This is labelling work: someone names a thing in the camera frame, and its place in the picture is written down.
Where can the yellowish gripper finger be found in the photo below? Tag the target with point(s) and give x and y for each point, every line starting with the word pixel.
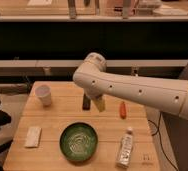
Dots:
pixel 100 104

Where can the white sponge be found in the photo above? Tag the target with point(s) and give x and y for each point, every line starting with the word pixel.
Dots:
pixel 33 137

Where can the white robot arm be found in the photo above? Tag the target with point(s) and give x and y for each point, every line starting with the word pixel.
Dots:
pixel 168 95

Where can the green ceramic bowl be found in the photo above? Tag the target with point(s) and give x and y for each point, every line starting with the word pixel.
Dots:
pixel 78 142

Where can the black rectangular bar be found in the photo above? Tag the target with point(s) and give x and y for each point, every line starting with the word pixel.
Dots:
pixel 86 103

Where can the orange carrot toy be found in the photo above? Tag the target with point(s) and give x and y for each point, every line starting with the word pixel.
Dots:
pixel 122 110

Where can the white paper cup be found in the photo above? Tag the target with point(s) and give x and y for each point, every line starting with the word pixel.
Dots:
pixel 43 93

